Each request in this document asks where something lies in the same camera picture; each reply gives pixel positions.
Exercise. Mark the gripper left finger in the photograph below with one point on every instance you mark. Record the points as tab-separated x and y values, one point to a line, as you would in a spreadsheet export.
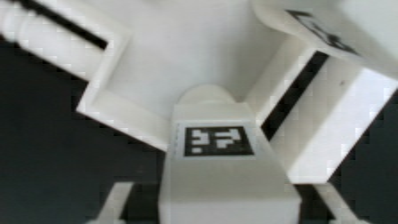
130	205

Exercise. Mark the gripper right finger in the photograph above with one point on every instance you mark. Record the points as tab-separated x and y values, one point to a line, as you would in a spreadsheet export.
324	207

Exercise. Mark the small white chair part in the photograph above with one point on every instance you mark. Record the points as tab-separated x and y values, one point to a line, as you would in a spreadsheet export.
224	182

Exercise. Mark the white chair leg block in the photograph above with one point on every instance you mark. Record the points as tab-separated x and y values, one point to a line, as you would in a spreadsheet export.
349	27

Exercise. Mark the white chair seat block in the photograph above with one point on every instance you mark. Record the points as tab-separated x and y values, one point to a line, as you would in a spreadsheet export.
150	46

